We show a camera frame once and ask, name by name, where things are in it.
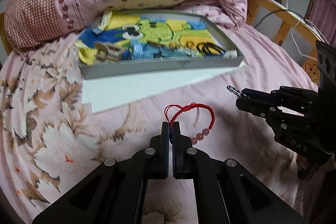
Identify black cable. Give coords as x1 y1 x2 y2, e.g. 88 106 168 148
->
253 9 326 42

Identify red checkered pillow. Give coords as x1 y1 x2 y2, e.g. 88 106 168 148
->
5 0 63 59

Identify white cable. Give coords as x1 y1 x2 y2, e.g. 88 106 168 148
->
290 20 318 62

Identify red string bracelet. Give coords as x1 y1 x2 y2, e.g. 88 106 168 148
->
164 102 216 146

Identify grey tray with frog drawing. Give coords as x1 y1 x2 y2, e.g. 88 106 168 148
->
75 10 244 80

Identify white paper sheet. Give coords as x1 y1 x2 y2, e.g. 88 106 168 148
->
81 61 245 113

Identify silver hoop rings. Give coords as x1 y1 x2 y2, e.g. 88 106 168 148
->
226 85 244 97

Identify white small hair clip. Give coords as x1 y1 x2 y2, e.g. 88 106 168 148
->
223 50 238 59

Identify pink floral bed sheet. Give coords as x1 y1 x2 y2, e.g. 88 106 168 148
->
1 25 317 223

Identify dark bead necklace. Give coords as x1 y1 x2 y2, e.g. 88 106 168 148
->
195 41 227 55

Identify beige hair claw clip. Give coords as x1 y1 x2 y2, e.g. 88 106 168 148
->
94 42 126 61

